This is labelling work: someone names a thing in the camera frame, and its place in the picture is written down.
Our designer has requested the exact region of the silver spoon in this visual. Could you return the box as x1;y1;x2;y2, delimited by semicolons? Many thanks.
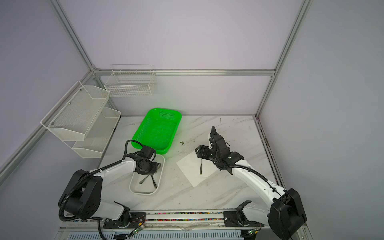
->
139;163;161;185

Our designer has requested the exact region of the silver fork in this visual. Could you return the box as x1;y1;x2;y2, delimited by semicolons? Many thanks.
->
199;157;203;175

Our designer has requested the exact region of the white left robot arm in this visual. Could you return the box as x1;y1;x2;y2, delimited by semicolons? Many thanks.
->
58;146;165;228

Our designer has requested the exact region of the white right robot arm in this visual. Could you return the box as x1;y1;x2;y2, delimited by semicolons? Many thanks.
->
195;127;307;240

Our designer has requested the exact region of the white rectangular tray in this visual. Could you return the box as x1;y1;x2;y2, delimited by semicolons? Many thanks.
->
129;155;166;196

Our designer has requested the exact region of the green plastic basket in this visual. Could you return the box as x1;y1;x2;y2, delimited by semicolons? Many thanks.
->
132;108;182;155

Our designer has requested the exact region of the white mesh lower shelf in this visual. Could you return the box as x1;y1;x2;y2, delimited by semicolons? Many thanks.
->
72;108;121;159

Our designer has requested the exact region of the white mesh shelf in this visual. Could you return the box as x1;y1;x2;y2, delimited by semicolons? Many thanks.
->
41;82;110;142
72;108;121;159

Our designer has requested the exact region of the white mesh upper shelf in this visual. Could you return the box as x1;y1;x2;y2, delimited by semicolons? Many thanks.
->
41;82;110;142

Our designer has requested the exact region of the black corrugated cable hose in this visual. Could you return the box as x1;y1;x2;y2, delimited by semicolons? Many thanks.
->
58;139;151;240

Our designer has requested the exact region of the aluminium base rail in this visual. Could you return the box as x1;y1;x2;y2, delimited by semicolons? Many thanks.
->
53;208;307;240

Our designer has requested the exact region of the white wire basket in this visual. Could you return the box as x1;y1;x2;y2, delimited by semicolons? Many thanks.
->
104;65;157;97

